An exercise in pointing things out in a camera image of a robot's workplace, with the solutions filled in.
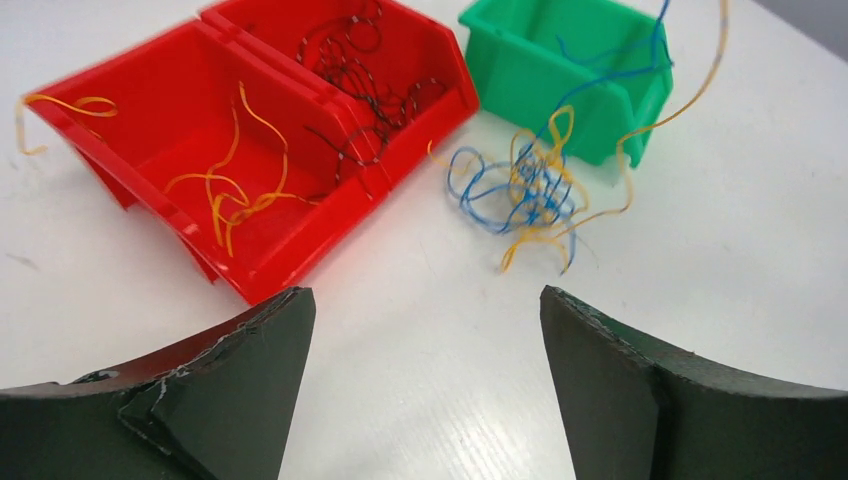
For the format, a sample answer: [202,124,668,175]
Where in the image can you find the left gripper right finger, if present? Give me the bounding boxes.
[540,286,847,479]

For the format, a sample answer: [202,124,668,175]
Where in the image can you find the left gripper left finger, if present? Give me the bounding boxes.
[1,287,316,479]

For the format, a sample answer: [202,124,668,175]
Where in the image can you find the yellow blue cable bundle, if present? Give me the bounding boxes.
[427,104,594,276]

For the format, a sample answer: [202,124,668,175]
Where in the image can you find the black cable tangle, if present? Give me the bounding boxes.
[294,0,448,200]

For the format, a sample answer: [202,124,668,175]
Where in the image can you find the long yellow cable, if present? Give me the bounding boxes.
[549,0,731,240]

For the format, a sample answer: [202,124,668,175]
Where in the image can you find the red plastic bin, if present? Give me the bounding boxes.
[22,1,479,304]

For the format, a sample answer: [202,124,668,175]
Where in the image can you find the green plastic bin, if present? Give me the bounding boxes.
[459,0,673,166]

